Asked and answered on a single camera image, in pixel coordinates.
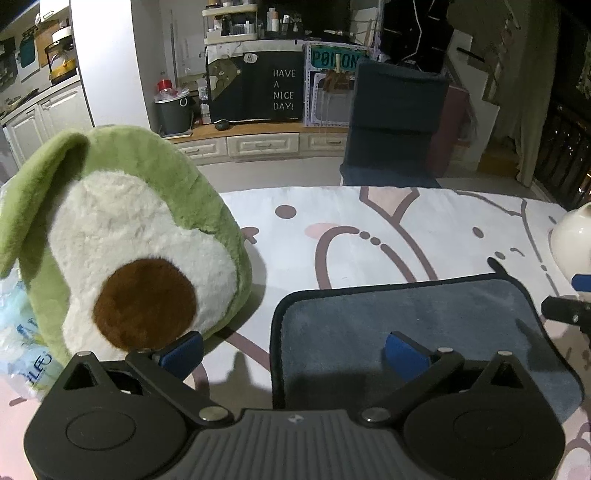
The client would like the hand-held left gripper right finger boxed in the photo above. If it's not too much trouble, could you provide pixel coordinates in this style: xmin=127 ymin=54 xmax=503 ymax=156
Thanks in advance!
xmin=361 ymin=331 xmax=533 ymax=424

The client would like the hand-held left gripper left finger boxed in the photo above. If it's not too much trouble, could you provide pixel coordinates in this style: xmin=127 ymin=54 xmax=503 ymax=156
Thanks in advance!
xmin=61 ymin=330 xmax=234 ymax=424

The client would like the grey towel with dark trim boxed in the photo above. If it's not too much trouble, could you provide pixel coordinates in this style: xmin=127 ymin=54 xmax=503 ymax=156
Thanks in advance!
xmin=270 ymin=272 xmax=583 ymax=424

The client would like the white round teapot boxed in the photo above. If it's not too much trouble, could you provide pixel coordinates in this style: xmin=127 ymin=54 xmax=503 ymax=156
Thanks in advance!
xmin=549 ymin=201 xmax=591 ymax=283

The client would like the green avocado plush toy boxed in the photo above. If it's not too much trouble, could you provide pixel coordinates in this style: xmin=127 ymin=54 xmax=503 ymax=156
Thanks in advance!
xmin=0 ymin=126 xmax=254 ymax=370

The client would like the white printed blanket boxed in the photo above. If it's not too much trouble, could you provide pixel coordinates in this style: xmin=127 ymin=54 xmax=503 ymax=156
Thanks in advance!
xmin=0 ymin=185 xmax=591 ymax=480

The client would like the clear plastic bag blue print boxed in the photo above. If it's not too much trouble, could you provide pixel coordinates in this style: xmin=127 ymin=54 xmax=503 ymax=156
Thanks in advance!
xmin=0 ymin=265 xmax=65 ymax=400

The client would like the pink box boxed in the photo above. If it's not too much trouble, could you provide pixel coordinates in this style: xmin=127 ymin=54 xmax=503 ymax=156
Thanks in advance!
xmin=427 ymin=82 xmax=471 ymax=179

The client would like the beige curtain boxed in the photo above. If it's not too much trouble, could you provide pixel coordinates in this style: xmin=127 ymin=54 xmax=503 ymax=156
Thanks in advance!
xmin=480 ymin=0 xmax=557 ymax=188

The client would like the low white drawer cabinet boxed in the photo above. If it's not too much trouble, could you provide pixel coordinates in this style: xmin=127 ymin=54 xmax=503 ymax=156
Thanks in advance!
xmin=174 ymin=121 xmax=348 ymax=164

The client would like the dark blue chair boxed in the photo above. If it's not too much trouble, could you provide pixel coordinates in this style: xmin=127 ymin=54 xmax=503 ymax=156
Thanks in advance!
xmin=340 ymin=59 xmax=451 ymax=188

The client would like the dark green bucket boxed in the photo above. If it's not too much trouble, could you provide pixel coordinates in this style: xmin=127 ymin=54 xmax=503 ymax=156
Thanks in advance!
xmin=154 ymin=93 xmax=195 ymax=136

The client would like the white framed board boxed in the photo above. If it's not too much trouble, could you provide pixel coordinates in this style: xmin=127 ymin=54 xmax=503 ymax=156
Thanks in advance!
xmin=304 ymin=69 xmax=357 ymax=127

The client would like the white kitchen cabinet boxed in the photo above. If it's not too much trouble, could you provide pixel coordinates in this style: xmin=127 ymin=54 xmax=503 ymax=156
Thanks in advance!
xmin=0 ymin=76 xmax=95 ymax=178

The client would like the black cloth with white lettering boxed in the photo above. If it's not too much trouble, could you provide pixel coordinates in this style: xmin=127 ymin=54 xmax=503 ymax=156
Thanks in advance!
xmin=206 ymin=49 xmax=306 ymax=124

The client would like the black hanging garment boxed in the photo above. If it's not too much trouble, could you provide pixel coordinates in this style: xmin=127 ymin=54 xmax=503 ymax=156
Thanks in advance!
xmin=381 ymin=0 xmax=457 ymax=75

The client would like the green sign board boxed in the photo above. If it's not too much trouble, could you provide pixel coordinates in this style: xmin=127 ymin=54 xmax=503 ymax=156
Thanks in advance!
xmin=308 ymin=42 xmax=373 ymax=73

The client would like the shelf rack with bottles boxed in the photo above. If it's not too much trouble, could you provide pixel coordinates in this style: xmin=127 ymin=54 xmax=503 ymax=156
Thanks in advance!
xmin=203 ymin=0 xmax=259 ymax=46

